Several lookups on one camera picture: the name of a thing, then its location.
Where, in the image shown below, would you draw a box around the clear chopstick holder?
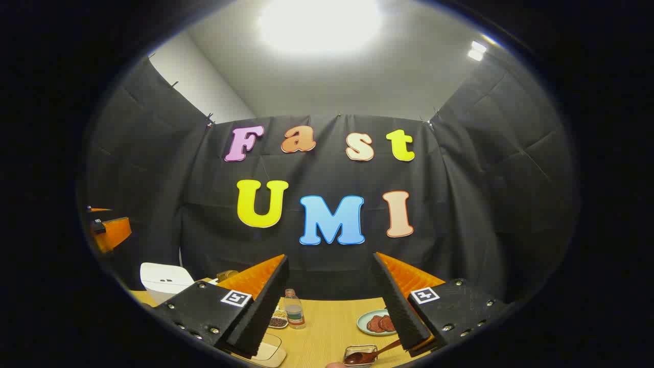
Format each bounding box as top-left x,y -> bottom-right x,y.
343,345 -> 379,367

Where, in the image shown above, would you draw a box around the light green plate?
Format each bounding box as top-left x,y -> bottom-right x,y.
357,309 -> 398,336

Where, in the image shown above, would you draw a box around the clear plastic bottle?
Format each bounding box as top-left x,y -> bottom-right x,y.
284,289 -> 306,329

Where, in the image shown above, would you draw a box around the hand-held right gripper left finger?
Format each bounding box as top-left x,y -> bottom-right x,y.
153,254 -> 290,358

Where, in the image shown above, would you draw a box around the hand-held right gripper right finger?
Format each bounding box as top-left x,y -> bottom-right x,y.
372,251 -> 511,358

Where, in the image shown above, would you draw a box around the brown wooden spoon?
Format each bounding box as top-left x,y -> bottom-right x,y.
343,339 -> 403,365

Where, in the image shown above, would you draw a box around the white rice cooker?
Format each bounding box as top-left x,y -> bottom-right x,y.
141,262 -> 195,306

